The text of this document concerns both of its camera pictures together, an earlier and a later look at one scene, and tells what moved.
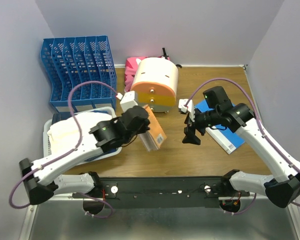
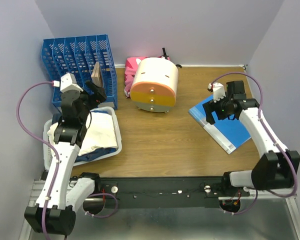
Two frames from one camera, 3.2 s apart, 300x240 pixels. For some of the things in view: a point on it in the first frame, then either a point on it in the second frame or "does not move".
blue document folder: (227, 140) does not move
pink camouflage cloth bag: (131, 64) does not move
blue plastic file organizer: (82, 71) does not move
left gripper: (145, 128) -> (99, 96)
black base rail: (162, 192) does not move
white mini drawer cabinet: (155, 84) does not move
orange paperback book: (155, 137) -> (96, 76)
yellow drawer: (156, 99) does not move
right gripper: (190, 137) -> (209, 107)
